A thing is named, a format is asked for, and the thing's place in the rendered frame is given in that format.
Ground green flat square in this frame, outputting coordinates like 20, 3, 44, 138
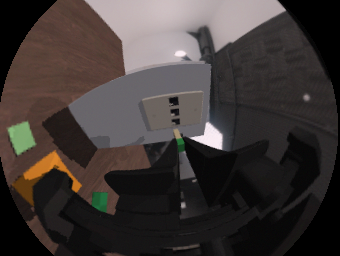
92, 192, 108, 213

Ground orange square marking on table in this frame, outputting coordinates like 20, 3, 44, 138
12, 151, 81, 206

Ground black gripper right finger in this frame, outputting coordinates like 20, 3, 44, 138
182, 137, 270, 208

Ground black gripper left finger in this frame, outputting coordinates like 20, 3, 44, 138
104, 139, 182, 216

